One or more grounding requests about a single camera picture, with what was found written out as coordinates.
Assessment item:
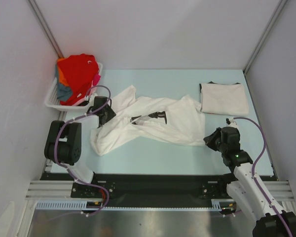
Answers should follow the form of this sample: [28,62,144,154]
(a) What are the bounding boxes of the purple cable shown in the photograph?
[222,117,292,237]
[53,85,113,218]

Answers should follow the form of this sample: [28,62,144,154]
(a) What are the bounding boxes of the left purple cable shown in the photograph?
[53,85,113,218]

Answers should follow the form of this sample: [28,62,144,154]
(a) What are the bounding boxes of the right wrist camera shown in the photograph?
[225,118,239,129]

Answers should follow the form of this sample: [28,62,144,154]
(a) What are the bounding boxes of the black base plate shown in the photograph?
[39,172,278,208]

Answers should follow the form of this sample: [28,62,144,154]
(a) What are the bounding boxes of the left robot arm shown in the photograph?
[44,96,116,198]

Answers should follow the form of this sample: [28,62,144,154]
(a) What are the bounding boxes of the pink garment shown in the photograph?
[74,74,101,106]

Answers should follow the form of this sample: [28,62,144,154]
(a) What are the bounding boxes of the right corner aluminium post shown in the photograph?
[243,0,290,76]

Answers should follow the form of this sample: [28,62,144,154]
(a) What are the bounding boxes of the white plastic basket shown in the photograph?
[45,54,103,112]

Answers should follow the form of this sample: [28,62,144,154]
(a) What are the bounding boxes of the white printed t shirt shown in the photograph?
[90,85,205,156]

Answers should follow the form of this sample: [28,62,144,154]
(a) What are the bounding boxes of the left corner aluminium post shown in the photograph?
[26,0,64,58]

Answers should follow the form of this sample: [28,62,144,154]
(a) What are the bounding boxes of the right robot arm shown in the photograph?
[204,126,296,237]

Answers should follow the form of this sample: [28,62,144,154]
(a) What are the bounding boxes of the slotted cable duct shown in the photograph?
[36,199,236,212]

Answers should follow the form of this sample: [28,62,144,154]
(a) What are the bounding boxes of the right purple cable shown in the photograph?
[222,117,292,237]

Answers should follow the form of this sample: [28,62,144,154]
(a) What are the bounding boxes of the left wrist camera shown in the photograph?
[84,93,98,105]

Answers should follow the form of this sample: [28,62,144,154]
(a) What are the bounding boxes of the corner aluminium post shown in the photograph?
[243,0,290,76]
[26,0,64,58]

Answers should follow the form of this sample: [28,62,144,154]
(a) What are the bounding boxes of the red t shirt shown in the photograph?
[58,54,100,106]

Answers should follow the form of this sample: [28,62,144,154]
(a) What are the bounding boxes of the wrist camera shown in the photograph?
[225,118,239,129]
[84,93,98,105]

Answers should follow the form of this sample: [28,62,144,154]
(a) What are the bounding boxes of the orange garment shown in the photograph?
[56,58,69,87]

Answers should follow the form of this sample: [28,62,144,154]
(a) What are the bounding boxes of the grey blue garment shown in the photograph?
[55,65,73,102]

